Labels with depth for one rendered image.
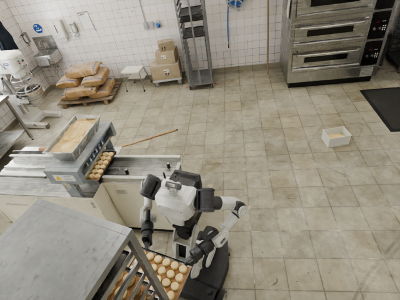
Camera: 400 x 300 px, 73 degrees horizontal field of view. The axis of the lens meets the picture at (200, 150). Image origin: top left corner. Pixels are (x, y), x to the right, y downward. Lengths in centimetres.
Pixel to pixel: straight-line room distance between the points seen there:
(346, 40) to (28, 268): 497
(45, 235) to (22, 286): 18
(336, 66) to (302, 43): 74
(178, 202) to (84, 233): 79
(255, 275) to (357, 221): 123
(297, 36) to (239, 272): 371
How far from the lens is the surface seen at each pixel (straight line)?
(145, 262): 118
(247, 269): 288
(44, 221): 122
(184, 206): 173
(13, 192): 324
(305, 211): 329
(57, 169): 259
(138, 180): 256
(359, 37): 527
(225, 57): 609
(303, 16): 486
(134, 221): 314
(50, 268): 108
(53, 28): 673
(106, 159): 287
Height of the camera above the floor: 261
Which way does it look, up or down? 40 degrees down
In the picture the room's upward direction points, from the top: 10 degrees counter-clockwise
